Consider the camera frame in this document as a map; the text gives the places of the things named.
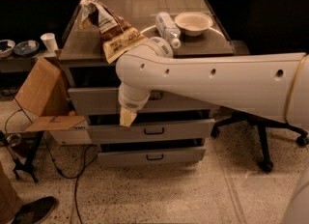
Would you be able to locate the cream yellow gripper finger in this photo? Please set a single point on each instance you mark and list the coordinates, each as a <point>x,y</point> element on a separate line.
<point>127,117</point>

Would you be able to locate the grey top drawer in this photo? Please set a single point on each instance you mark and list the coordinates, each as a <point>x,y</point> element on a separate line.
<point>102,101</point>

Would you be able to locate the grey drawer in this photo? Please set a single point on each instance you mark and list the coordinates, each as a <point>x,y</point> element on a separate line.
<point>148,157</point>
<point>149,132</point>
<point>102,101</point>

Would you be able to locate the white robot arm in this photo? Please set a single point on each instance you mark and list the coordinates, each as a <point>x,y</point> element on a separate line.
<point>272,87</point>

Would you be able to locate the grey bottom drawer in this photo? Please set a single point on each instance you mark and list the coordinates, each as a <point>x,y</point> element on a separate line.
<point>148,157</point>

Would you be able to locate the grey drawer cabinet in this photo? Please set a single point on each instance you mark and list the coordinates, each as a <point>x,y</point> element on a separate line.
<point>85,66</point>

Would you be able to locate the grey middle drawer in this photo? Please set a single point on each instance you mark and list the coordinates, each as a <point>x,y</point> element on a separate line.
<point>149,132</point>

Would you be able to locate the brown crumpled chip bag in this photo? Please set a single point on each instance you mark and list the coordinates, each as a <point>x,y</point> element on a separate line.
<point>117,35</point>

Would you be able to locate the brown cardboard box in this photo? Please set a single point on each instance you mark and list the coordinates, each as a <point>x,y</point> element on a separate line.
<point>44,93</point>

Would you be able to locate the clear plastic water bottle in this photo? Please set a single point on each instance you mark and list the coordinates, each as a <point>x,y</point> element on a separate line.
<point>168,29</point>

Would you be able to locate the black metal stand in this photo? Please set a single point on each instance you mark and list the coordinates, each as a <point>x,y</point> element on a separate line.
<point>21,152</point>

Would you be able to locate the white paper cup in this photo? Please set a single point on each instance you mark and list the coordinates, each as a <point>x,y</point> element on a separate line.
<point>49,41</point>

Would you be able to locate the white paper bowl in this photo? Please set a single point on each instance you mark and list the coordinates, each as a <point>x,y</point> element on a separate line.
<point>193,24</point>

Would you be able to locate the dark blue bowl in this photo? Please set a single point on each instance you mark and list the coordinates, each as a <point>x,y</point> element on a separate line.
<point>27,48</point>

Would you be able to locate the black shoe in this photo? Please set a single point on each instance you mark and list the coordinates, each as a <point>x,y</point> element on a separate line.
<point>35,212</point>

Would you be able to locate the white blue bowl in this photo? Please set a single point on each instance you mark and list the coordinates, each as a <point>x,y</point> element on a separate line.
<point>6,48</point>

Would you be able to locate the brown trouser leg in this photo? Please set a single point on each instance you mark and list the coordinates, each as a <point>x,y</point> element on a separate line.
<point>10,203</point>

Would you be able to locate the black office chair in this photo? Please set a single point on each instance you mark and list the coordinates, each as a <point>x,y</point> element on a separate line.
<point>270,27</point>

